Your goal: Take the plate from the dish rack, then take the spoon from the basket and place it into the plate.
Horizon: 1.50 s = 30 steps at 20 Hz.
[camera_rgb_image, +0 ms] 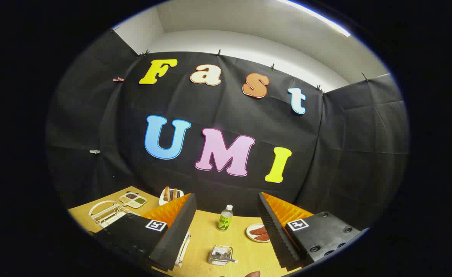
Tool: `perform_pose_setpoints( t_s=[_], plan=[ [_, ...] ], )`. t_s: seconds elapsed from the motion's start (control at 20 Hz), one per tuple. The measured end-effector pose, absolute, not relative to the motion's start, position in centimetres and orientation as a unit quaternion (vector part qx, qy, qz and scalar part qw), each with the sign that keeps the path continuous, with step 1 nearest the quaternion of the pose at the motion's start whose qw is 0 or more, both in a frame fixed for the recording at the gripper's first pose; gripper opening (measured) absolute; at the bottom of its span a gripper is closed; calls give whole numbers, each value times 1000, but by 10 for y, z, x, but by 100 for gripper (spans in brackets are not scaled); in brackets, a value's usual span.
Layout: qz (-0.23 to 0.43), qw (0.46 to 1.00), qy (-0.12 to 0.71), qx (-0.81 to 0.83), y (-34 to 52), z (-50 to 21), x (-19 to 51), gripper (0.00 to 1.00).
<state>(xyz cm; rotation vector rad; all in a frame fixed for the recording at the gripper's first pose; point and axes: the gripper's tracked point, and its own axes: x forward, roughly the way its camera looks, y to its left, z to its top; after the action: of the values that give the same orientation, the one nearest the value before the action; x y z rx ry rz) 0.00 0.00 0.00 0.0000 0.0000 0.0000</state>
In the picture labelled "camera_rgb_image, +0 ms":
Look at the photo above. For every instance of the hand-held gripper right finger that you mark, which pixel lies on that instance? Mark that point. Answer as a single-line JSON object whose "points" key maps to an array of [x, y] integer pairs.
{"points": [[278, 234]]}

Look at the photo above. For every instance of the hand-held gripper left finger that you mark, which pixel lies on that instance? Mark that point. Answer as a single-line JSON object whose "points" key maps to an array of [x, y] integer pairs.
{"points": [[174, 234]]}

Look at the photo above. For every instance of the silver metal spoon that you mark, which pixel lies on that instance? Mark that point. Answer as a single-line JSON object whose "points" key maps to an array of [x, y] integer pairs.
{"points": [[226, 258]]}

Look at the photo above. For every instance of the white plate with meat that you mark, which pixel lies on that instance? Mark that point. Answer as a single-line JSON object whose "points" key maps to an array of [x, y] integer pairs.
{"points": [[251, 232]]}

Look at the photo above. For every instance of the red meat slice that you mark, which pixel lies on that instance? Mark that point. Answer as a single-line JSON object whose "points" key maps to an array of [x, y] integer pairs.
{"points": [[259, 231], [263, 237]]}

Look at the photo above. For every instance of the white toaster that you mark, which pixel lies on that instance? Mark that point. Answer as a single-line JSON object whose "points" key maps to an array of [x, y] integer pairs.
{"points": [[164, 200]]}

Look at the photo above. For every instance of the green label drink bottle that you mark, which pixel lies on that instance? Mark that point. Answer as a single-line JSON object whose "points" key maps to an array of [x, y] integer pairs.
{"points": [[225, 221]]}

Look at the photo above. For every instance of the white divided snack tray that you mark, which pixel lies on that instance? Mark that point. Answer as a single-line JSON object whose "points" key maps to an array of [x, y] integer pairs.
{"points": [[132, 199]]}

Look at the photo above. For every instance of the black backdrop cloth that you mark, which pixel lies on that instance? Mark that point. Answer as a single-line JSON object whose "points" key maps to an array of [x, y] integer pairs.
{"points": [[218, 107]]}

